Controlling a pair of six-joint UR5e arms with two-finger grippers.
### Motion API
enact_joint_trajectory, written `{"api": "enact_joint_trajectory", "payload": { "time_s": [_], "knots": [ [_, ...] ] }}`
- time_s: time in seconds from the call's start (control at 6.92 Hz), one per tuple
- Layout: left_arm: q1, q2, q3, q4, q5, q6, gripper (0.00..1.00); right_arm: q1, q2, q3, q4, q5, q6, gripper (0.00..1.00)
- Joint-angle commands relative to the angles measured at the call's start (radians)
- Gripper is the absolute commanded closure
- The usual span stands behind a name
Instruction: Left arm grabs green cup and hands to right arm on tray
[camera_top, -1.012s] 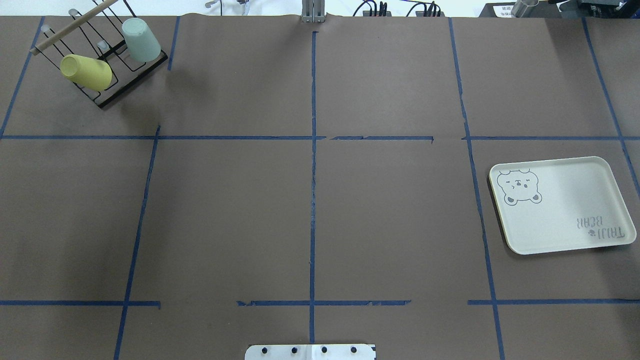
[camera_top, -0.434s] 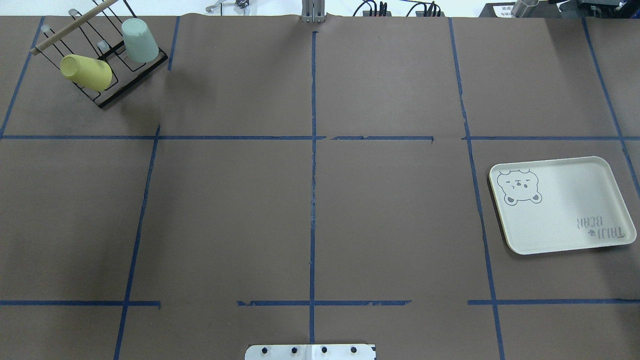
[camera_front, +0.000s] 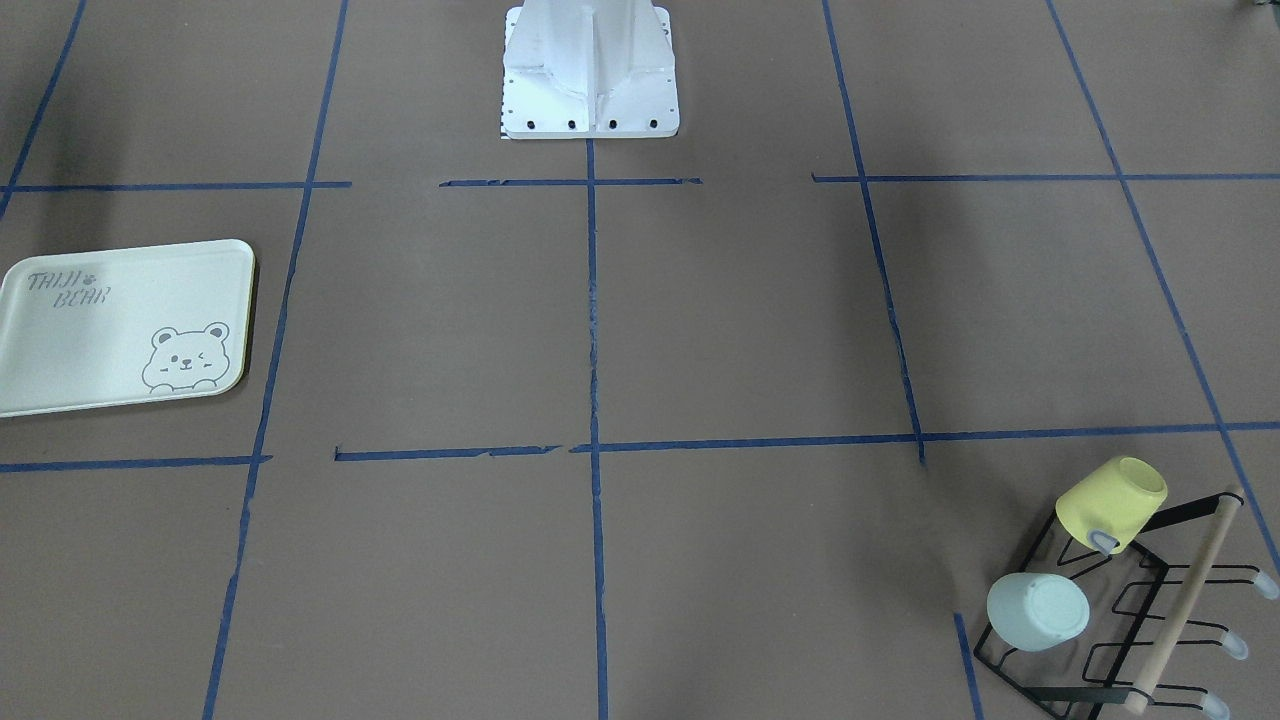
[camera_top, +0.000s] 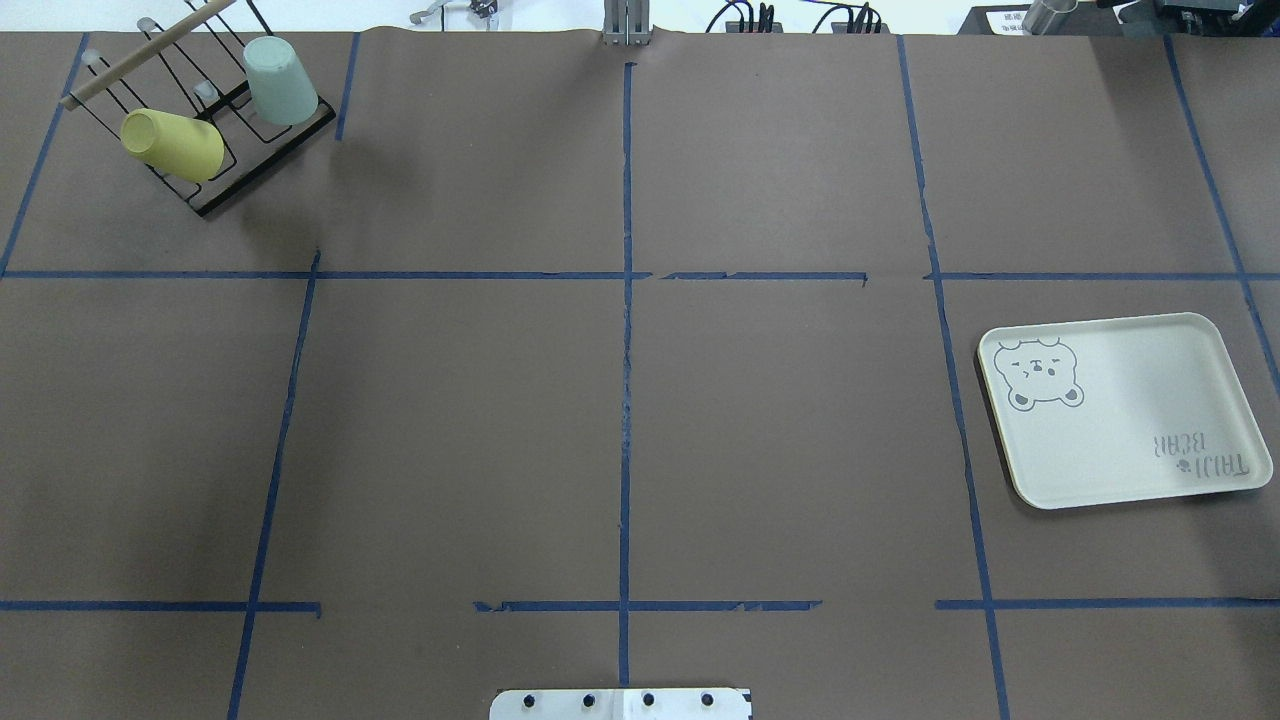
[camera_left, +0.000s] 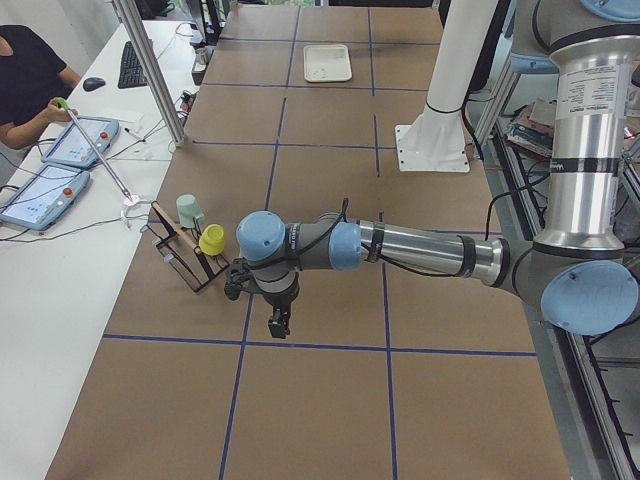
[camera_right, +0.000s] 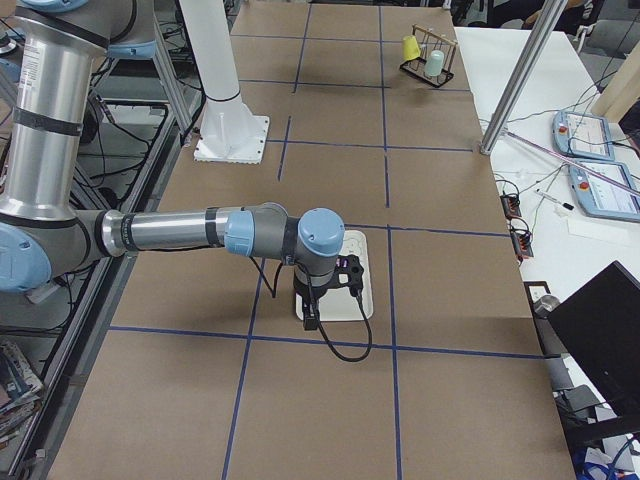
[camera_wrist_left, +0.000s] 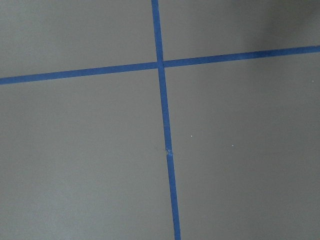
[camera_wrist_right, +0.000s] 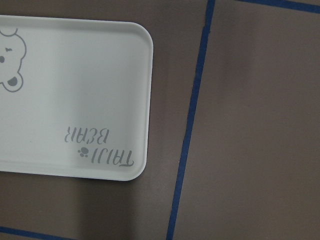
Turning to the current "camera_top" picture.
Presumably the pale green plastic cup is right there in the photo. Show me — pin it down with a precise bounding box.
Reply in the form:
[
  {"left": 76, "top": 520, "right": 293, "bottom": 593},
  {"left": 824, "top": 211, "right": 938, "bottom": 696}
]
[{"left": 243, "top": 35, "right": 319, "bottom": 126}]

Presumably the cream bear serving tray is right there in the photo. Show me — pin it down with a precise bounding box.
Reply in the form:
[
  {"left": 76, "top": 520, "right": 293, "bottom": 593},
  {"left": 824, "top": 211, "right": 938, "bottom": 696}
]
[{"left": 975, "top": 313, "right": 1274, "bottom": 510}]

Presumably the yellow plastic cup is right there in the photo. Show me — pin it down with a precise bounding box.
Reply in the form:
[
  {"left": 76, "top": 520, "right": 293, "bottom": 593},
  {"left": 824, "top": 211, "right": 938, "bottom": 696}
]
[{"left": 120, "top": 108, "right": 227, "bottom": 183}]

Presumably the silver metal can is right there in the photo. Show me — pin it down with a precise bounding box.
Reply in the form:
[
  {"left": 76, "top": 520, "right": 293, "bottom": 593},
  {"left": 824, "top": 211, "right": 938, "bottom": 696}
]
[{"left": 1021, "top": 0, "right": 1079, "bottom": 36}]

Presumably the aluminium frame post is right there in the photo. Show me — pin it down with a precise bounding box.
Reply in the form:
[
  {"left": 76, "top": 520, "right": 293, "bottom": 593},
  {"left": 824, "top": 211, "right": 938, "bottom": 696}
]
[{"left": 602, "top": 0, "right": 652, "bottom": 47}]

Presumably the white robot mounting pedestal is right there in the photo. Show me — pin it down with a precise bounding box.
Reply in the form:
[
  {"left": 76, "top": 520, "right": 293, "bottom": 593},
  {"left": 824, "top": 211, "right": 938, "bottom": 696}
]
[{"left": 488, "top": 687, "right": 754, "bottom": 719}]

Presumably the black wire cup rack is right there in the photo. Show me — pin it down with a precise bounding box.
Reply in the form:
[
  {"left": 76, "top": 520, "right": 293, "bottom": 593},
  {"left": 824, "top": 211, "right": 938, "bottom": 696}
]
[{"left": 58, "top": 1, "right": 339, "bottom": 217}]

